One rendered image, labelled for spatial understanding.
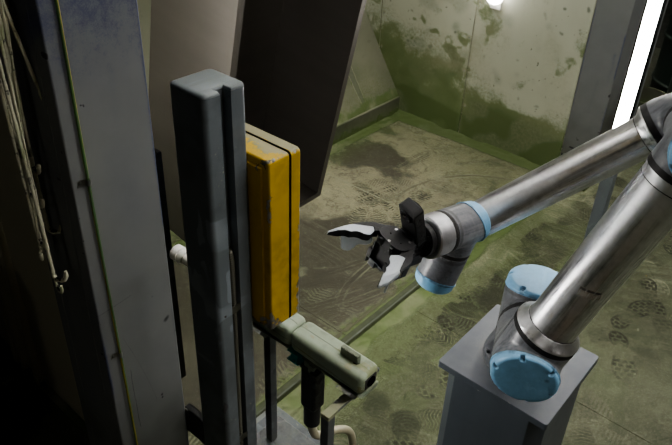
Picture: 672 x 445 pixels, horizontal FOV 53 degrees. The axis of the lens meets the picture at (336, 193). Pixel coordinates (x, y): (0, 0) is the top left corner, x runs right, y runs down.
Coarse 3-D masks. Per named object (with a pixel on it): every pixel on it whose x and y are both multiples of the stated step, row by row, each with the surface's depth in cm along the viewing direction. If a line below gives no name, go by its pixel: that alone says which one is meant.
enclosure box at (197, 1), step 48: (192, 0) 189; (240, 0) 178; (288, 0) 247; (336, 0) 233; (192, 48) 197; (240, 48) 244; (288, 48) 256; (336, 48) 241; (288, 96) 267; (336, 96) 250
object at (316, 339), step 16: (176, 256) 130; (256, 320) 117; (288, 320) 114; (304, 320) 115; (272, 336) 116; (288, 336) 113; (304, 336) 111; (320, 336) 111; (304, 352) 111; (320, 352) 109; (336, 352) 108; (352, 352) 106; (304, 368) 114; (320, 368) 111; (336, 368) 107; (352, 368) 105; (368, 368) 106; (304, 384) 116; (320, 384) 116; (352, 384) 105; (304, 400) 118; (320, 400) 118; (304, 416) 121
